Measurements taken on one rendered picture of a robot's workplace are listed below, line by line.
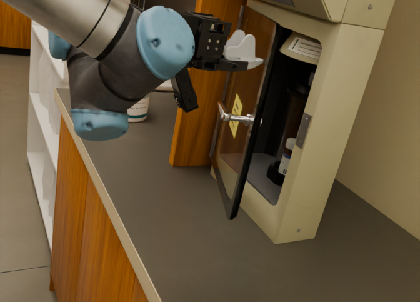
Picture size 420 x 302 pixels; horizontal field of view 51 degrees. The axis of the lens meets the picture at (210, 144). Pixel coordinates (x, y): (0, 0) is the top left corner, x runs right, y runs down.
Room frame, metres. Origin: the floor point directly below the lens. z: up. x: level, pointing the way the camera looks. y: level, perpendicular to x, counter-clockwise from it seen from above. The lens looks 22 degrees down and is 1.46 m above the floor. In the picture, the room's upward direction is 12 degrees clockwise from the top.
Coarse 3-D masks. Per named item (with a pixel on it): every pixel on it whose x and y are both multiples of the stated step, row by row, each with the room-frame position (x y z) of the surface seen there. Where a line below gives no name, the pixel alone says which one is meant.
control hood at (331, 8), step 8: (264, 0) 0.97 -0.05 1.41; (296, 0) 0.85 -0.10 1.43; (304, 0) 0.83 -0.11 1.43; (312, 0) 0.80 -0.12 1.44; (320, 0) 0.78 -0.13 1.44; (328, 0) 0.78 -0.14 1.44; (336, 0) 0.79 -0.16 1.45; (344, 0) 0.80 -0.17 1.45; (288, 8) 0.91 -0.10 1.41; (296, 8) 0.87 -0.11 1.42; (304, 8) 0.85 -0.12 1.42; (312, 8) 0.82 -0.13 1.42; (320, 8) 0.80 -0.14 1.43; (328, 8) 0.79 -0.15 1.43; (336, 8) 0.80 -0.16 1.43; (344, 8) 0.81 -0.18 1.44; (320, 16) 0.81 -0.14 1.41; (328, 16) 0.79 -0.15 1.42; (336, 16) 0.80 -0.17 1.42
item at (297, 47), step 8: (296, 32) 0.96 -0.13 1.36; (288, 40) 0.97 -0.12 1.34; (296, 40) 0.94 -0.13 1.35; (304, 40) 0.93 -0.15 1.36; (312, 40) 0.92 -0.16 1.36; (280, 48) 0.98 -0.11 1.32; (288, 48) 0.94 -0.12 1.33; (296, 48) 0.93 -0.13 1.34; (304, 48) 0.91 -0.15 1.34; (312, 48) 0.91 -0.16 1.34; (320, 48) 0.91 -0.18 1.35; (296, 56) 0.91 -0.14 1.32; (304, 56) 0.91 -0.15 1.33; (312, 56) 0.90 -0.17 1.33
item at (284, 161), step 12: (288, 108) 0.97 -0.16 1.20; (300, 108) 0.94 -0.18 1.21; (288, 120) 0.96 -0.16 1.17; (300, 120) 0.94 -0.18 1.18; (288, 132) 0.95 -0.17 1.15; (276, 144) 0.98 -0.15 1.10; (288, 144) 0.94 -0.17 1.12; (276, 156) 0.96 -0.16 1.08; (288, 156) 0.94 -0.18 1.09; (276, 168) 0.95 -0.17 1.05
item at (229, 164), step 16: (256, 16) 0.92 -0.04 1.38; (256, 32) 0.90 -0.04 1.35; (272, 32) 0.79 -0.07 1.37; (256, 48) 0.87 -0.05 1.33; (272, 48) 0.77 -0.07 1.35; (240, 80) 0.94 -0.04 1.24; (256, 80) 0.82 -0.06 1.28; (240, 96) 0.91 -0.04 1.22; (256, 96) 0.79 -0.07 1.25; (256, 112) 0.77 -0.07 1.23; (224, 128) 0.98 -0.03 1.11; (240, 128) 0.85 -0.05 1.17; (224, 144) 0.95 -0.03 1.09; (240, 144) 0.82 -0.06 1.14; (224, 160) 0.92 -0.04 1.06; (240, 160) 0.80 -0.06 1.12; (224, 176) 0.88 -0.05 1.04; (240, 176) 0.77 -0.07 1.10; (224, 192) 0.85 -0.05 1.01; (224, 208) 0.82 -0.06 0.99
